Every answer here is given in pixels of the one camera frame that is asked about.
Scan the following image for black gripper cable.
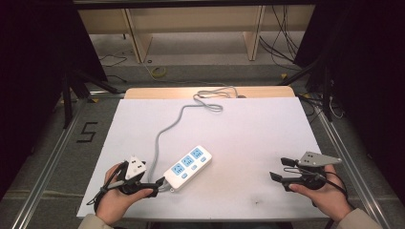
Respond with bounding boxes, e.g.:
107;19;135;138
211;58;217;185
86;161;129;214
324;171;357;212

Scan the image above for person's right hand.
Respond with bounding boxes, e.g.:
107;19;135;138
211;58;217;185
288;163;354;223

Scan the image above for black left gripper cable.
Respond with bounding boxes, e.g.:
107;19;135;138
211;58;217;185
86;161;129;214

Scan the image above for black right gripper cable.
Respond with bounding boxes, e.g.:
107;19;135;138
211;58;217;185
324;171;357;212

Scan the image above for metal floor rail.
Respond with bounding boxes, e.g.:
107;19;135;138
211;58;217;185
11;94;88;229
312;104;384;229

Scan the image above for white board sheet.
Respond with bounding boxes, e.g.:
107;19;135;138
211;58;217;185
76;96;330;221

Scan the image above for light wooden desk frame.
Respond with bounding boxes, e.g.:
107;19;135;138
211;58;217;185
77;4;317;64

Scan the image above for bundle of black cables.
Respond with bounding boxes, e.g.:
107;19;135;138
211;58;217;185
258;5;304;72

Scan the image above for yellow tape roll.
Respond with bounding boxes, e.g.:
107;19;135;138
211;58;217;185
150;66;167;78

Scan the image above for white power strip blue sockets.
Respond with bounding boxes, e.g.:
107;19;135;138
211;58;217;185
162;144;214;193

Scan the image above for grey power strip cable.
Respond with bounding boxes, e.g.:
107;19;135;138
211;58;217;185
146;85;240;193

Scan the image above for black metal stand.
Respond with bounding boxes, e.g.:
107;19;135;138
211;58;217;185
279;52;334;123
61;68;119;130

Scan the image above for thin white floor cable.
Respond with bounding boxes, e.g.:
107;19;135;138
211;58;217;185
139;59;231;90

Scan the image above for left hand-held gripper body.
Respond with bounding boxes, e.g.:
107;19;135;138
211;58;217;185
116;155;160;197

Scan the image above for black curtain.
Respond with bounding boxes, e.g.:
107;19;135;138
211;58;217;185
0;0;109;201
293;0;405;206

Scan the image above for person's left hand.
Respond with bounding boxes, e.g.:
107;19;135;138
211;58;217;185
95;162;154;226

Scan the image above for thin black floor cable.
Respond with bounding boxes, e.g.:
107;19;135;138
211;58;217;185
97;52;129;83

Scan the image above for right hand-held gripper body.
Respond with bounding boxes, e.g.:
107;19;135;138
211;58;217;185
281;151;343;193

